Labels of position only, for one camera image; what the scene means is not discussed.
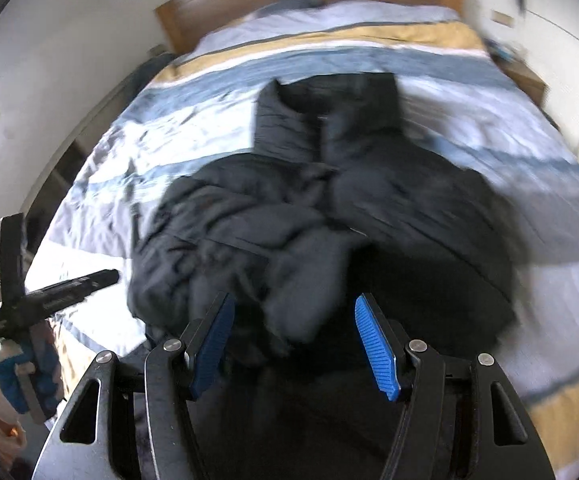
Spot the clutter of small blue things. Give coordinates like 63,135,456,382
487,39,521,64

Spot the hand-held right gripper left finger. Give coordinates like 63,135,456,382
32,291,237,480

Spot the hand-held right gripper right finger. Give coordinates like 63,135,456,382
353,293,556,480

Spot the black padded jacket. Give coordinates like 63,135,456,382
126,72,517,391

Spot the grey blue pillow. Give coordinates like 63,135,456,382
256,0,327,16

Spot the wooden headboard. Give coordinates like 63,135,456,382
154,0,465,56

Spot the white wardrobe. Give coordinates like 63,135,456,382
514,0,579,153

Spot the wooden nightstand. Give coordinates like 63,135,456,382
503,57,549,107

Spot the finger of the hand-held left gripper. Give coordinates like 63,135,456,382
36,268,120,312
0,213,29,313

